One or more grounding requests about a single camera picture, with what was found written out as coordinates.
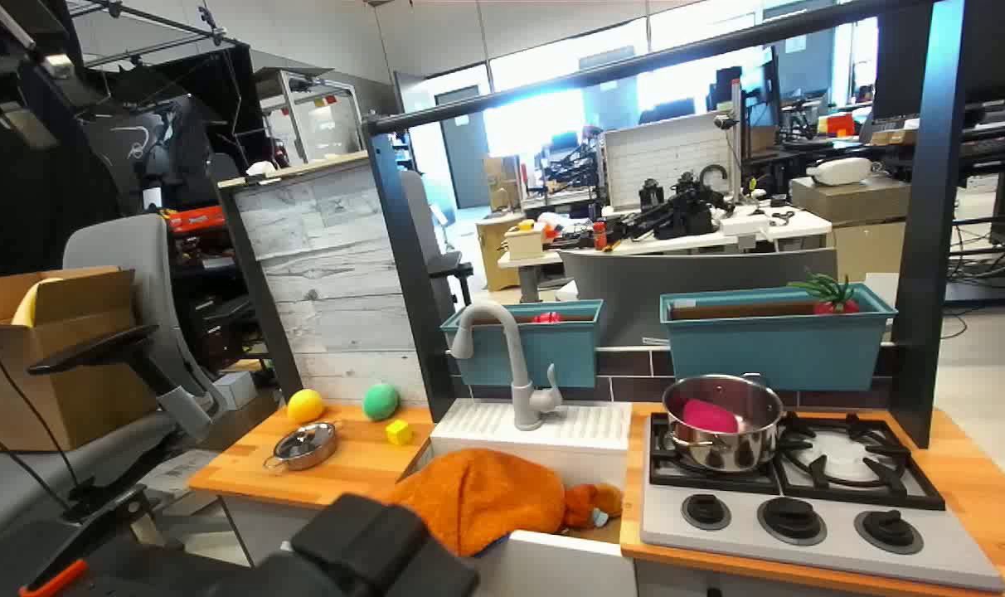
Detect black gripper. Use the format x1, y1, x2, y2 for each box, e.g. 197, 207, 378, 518
289, 490, 484, 597

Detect orange terry towel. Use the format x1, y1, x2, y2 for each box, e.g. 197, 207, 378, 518
396, 446, 572, 562

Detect yellow toy cube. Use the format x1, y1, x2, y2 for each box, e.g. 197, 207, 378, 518
383, 415, 417, 451

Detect green toy ball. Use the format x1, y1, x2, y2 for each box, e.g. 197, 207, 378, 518
358, 379, 406, 425

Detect yellow toy ball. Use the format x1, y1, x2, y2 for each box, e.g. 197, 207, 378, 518
286, 385, 327, 427

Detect white toy sink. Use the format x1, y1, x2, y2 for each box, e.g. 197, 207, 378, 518
426, 395, 640, 597

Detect orange plush toy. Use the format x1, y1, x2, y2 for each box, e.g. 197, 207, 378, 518
559, 481, 626, 534

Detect grey toy faucet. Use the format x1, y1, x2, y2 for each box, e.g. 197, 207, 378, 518
446, 302, 568, 436

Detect small teal planter box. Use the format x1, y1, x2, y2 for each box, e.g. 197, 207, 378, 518
437, 296, 611, 395

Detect grey wood grain panel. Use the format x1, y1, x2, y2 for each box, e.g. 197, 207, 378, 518
216, 151, 435, 409

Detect yellow cabinet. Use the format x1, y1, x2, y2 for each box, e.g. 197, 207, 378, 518
475, 212, 529, 296

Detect brown cardboard box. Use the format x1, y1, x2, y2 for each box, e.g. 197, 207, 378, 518
0, 266, 159, 454

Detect steel cooking pot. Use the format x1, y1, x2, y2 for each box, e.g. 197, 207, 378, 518
661, 372, 794, 477

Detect grey toy stove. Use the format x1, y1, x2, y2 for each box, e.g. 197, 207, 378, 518
637, 409, 1005, 597

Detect white shelf rack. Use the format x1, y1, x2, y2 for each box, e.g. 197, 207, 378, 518
248, 63, 373, 170

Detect large teal planter box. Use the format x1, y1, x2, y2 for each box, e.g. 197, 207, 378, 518
658, 281, 899, 400

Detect black equipment pile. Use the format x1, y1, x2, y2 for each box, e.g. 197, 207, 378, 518
630, 163, 739, 244

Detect white partition board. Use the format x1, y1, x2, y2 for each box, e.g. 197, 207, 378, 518
603, 113, 742, 212

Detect red toy vegetable green leaves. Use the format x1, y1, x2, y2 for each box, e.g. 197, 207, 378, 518
788, 273, 867, 319

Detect flat cardboard box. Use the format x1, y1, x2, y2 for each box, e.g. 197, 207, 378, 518
785, 177, 915, 234

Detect thin black cable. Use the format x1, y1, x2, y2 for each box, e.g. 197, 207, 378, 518
0, 319, 87, 523

